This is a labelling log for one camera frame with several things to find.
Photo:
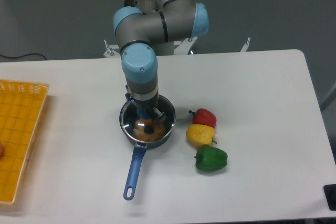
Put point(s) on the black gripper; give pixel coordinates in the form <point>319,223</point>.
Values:
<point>158,116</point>

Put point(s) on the dark pot blue handle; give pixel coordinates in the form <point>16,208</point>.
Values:
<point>135,166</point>

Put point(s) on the glass lid blue knob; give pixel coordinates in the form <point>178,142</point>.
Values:
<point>129,115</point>

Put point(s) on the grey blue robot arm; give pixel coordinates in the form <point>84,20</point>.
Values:
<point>137,30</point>

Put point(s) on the glazed donut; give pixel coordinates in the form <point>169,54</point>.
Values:
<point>148,130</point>

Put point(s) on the red bell pepper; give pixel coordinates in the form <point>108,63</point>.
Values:
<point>204,117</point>

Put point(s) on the yellow bell pepper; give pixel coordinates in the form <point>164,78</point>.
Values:
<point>200,135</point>

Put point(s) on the green bell pepper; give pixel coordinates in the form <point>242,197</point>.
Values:
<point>210,159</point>

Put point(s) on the yellow plastic basket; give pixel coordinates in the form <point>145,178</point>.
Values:
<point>21,106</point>

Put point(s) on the black device at table edge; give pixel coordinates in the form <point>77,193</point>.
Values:
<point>330,194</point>

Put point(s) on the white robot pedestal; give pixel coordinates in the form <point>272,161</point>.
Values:
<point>164,49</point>

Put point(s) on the white metal base frame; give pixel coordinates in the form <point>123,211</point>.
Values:
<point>182,47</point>

